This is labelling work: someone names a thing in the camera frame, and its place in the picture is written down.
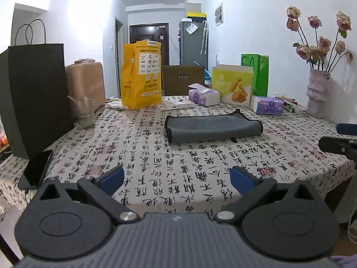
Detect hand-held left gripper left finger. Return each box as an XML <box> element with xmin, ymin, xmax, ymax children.
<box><xmin>32</xmin><ymin>165</ymin><xmax>141</xmax><ymax>225</ymax></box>

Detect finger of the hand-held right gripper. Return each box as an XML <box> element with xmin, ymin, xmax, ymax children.
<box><xmin>318</xmin><ymin>136</ymin><xmax>357</xmax><ymax>171</ymax></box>
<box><xmin>336</xmin><ymin>123</ymin><xmax>357</xmax><ymax>136</ymax></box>

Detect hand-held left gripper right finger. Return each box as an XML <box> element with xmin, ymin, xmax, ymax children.
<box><xmin>213</xmin><ymin>165</ymin><xmax>326</xmax><ymax>224</ymax></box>

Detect grey towel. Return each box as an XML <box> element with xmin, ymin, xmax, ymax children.
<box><xmin>164</xmin><ymin>109</ymin><xmax>264</xmax><ymax>145</ymax></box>

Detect white textured vase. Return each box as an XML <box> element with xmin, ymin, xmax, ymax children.
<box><xmin>306</xmin><ymin>69</ymin><xmax>332</xmax><ymax>118</ymax></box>

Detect small green and white box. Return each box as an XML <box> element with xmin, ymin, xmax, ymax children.
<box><xmin>283</xmin><ymin>105</ymin><xmax>307</xmax><ymax>114</ymax></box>

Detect small red box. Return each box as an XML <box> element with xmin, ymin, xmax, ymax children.
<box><xmin>276</xmin><ymin>96</ymin><xmax>298</xmax><ymax>105</ymax></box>

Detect clear glass cup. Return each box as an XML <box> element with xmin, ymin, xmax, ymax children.
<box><xmin>68</xmin><ymin>96</ymin><xmax>97</xmax><ymax>129</ymax></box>

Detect crumpled white tissue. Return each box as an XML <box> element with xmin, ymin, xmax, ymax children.
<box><xmin>104</xmin><ymin>99</ymin><xmax>129</xmax><ymax>110</ymax></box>

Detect purple tissue box right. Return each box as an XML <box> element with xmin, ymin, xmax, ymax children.
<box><xmin>250</xmin><ymin>96</ymin><xmax>285</xmax><ymax>115</ymax></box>

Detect purple tissue box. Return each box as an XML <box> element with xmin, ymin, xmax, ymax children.
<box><xmin>250</xmin><ymin>96</ymin><xmax>285</xmax><ymax>115</ymax></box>
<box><xmin>188</xmin><ymin>83</ymin><xmax>221</xmax><ymax>107</ymax></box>

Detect black smartphone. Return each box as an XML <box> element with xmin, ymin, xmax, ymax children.
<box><xmin>18</xmin><ymin>150</ymin><xmax>54</xmax><ymax>190</ymax></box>

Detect pink dried roses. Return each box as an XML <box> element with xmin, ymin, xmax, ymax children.
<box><xmin>286</xmin><ymin>6</ymin><xmax>353</xmax><ymax>73</ymax></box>

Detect yellow-green snack box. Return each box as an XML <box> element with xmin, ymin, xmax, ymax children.
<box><xmin>212</xmin><ymin>65</ymin><xmax>254</xmax><ymax>107</ymax></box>

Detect flat white box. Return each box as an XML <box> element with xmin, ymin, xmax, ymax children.
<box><xmin>157</xmin><ymin>98</ymin><xmax>196</xmax><ymax>111</ymax></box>

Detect brown taped parcel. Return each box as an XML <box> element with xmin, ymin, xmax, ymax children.
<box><xmin>65</xmin><ymin>61</ymin><xmax>106</xmax><ymax>109</ymax></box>

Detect green paper bag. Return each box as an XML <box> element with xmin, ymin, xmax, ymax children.
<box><xmin>241</xmin><ymin>54</ymin><xmax>270</xmax><ymax>97</ymax></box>

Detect yellow printed bag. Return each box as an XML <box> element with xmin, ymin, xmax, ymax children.
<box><xmin>120</xmin><ymin>40</ymin><xmax>163</xmax><ymax>110</ymax></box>

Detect brown chair back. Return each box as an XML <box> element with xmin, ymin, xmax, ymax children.
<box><xmin>162</xmin><ymin>65</ymin><xmax>206</xmax><ymax>97</ymax></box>

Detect black paper bag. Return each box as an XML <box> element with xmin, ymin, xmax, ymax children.
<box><xmin>0</xmin><ymin>19</ymin><xmax>75</xmax><ymax>159</ymax></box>

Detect grey refrigerator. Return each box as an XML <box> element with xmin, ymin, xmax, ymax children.
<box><xmin>178</xmin><ymin>19</ymin><xmax>209</xmax><ymax>71</ymax></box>

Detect folded umbrella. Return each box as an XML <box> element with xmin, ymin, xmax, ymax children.
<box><xmin>200</xmin><ymin>21</ymin><xmax>208</xmax><ymax>55</ymax></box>

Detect dark wooden door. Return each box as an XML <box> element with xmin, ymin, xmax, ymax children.
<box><xmin>129</xmin><ymin>23</ymin><xmax>170</xmax><ymax>68</ymax></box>

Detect yellow box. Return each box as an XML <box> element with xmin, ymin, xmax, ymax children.
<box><xmin>186</xmin><ymin>12</ymin><xmax>207</xmax><ymax>23</ymax></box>

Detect white cable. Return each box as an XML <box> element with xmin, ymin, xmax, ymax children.
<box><xmin>347</xmin><ymin>215</ymin><xmax>357</xmax><ymax>241</ymax></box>

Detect framed wall picture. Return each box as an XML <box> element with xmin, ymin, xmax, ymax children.
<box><xmin>215</xmin><ymin>3</ymin><xmax>224</xmax><ymax>27</ymax></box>

